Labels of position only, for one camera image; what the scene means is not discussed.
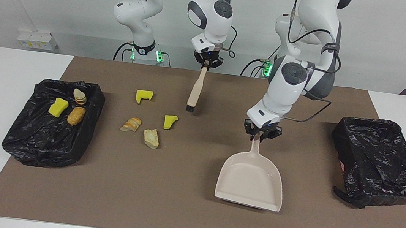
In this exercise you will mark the pale angular bread chunk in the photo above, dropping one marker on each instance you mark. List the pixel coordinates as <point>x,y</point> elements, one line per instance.
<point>151,138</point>

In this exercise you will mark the brown table mat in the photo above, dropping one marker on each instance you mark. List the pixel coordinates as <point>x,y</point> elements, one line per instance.
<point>139,206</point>

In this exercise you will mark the black bag lined bin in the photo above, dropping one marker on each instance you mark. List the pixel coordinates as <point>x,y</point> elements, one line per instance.
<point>39,141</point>
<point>377,164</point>

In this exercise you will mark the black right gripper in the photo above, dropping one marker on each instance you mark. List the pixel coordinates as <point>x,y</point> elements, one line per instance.
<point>208,58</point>

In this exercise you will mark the yellow sponge with square notch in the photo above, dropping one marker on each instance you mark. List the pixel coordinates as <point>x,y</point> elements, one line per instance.
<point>141,94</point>

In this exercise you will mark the white wall power box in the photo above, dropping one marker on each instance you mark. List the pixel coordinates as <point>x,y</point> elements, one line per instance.
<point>37,39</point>

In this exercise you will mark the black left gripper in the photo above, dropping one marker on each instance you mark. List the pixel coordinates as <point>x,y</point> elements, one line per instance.
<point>263,128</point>

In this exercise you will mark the pale ridged bread piece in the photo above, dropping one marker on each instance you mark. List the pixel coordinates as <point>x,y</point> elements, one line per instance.
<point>79,97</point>

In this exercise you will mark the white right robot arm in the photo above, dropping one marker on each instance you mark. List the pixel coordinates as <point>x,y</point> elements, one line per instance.
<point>138,11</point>

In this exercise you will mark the beige plastic dustpan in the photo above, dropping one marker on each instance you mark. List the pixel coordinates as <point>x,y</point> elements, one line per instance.
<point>252,181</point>

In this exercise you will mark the beige brush with black bristles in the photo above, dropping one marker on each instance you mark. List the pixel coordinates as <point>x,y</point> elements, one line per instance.
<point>196,90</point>

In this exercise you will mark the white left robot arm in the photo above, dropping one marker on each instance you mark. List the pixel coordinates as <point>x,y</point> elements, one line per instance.
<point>286,89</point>

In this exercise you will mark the yellow sponge block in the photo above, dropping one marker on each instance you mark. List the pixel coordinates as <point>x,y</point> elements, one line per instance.
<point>58,108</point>

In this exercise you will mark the yellow sponge with curved notch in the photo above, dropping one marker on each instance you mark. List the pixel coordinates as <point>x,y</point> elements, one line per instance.
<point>168,121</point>

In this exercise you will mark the brown bread roll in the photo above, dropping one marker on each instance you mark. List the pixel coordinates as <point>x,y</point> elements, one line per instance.
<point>76,115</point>

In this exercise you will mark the striped orange bread piece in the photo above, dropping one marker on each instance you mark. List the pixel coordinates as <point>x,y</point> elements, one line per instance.
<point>131,125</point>

